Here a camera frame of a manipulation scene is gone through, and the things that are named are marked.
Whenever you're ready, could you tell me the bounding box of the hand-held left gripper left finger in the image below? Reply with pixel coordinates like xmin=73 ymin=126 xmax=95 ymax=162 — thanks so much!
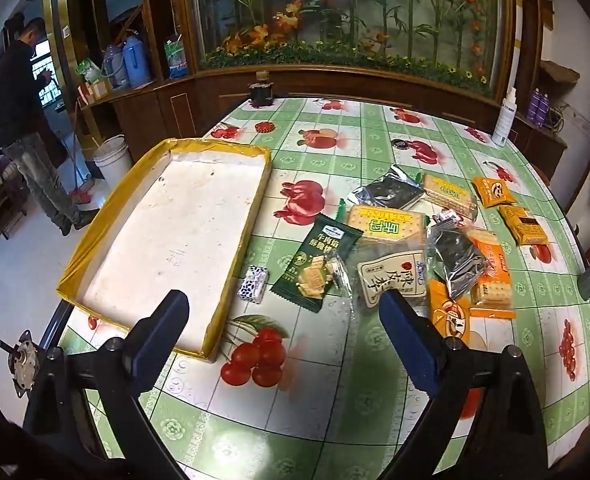
xmin=22 ymin=289 xmax=196 ymax=480

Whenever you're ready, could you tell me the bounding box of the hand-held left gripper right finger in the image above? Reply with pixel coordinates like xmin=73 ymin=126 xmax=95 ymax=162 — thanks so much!
xmin=377 ymin=289 xmax=550 ymax=480

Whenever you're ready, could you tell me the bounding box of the orange packet with cup print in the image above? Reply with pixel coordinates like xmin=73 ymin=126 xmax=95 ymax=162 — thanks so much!
xmin=426 ymin=280 xmax=473 ymax=351

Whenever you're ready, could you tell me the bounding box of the white plum candy packet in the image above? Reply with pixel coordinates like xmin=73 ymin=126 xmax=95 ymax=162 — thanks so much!
xmin=356 ymin=250 xmax=430 ymax=311

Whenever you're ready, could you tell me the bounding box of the silver clear packet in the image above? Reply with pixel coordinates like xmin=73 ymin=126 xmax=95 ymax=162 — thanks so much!
xmin=427 ymin=220 xmax=488 ymax=301

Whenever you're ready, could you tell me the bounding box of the orange cracker packet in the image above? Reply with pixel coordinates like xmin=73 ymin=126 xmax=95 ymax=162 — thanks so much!
xmin=462 ymin=227 xmax=516 ymax=320

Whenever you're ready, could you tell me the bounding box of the small blue white candy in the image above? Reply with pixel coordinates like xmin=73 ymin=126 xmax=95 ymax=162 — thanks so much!
xmin=236 ymin=265 xmax=270 ymax=303

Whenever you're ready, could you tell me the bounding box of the yellow rimmed white tray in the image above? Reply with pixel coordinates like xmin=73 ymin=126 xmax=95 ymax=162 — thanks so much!
xmin=56 ymin=138 xmax=273 ymax=363

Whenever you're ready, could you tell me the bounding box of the long yellow label cracker pack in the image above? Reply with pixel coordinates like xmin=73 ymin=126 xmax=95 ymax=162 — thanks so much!
xmin=347 ymin=204 xmax=430 ymax=256

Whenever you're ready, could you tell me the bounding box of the dark green biscuit packet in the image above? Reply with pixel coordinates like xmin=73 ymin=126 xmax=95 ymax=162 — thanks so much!
xmin=271 ymin=213 xmax=364 ymax=314

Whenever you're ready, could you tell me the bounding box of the large silver foil packet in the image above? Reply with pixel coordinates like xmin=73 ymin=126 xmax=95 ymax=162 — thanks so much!
xmin=347 ymin=164 xmax=426 ymax=212

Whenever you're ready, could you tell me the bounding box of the orange packet with brown panel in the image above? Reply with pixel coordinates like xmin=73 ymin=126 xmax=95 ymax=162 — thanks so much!
xmin=497 ymin=204 xmax=550 ymax=247

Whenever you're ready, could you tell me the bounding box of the orange cartoon face snack packet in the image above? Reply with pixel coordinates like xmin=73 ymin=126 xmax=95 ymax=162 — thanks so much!
xmin=472 ymin=176 xmax=518 ymax=209

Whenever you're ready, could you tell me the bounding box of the small metal motor part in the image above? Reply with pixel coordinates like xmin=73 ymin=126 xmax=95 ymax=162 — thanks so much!
xmin=0 ymin=330 xmax=40 ymax=396

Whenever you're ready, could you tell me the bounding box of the red broom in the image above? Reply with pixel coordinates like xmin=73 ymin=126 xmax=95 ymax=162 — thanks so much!
xmin=67 ymin=100 xmax=96 ymax=206

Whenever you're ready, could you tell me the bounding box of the white plastic bucket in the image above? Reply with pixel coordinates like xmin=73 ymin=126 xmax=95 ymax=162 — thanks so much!
xmin=93 ymin=134 xmax=134 ymax=183

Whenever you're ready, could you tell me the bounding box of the fruit printed green tablecloth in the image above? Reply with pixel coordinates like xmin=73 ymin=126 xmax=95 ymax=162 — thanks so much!
xmin=55 ymin=96 xmax=590 ymax=480

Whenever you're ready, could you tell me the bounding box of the wooden chair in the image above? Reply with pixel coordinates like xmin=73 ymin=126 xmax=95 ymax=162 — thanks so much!
xmin=0 ymin=142 xmax=26 ymax=248

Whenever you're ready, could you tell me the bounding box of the white spray bottle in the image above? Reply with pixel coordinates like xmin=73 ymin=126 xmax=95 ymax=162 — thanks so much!
xmin=491 ymin=87 xmax=518 ymax=148

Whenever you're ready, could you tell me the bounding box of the small cardboard box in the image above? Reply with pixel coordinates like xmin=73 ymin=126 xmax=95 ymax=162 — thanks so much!
xmin=87 ymin=79 xmax=113 ymax=101

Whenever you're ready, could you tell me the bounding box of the dark glass jar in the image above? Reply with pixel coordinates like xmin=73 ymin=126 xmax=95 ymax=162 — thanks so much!
xmin=247 ymin=70 xmax=276 ymax=108

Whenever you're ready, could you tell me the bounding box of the grey thermos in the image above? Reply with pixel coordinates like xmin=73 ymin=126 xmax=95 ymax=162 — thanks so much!
xmin=102 ymin=42 xmax=127 ymax=88

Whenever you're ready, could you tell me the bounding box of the green white bag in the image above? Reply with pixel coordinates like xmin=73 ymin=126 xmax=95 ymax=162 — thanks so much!
xmin=76 ymin=58 xmax=103 ymax=85

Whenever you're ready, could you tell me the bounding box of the blue thermos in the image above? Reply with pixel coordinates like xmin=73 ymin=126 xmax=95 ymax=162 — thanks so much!
xmin=123 ymin=31 xmax=153 ymax=88

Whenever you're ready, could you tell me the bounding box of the bagged plastic bottle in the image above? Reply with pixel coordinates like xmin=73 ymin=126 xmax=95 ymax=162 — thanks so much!
xmin=164 ymin=35 xmax=190 ymax=79

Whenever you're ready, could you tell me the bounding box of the glass flower display cabinet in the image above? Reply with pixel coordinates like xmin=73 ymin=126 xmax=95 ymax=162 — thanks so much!
xmin=140 ymin=0 xmax=543 ymax=106

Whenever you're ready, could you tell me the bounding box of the tangle of cables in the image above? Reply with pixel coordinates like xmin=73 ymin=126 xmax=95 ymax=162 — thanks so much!
xmin=547 ymin=102 xmax=576 ymax=133

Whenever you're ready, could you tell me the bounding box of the brown wall shelf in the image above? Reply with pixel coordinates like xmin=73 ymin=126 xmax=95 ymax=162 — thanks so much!
xmin=540 ymin=60 xmax=580 ymax=86

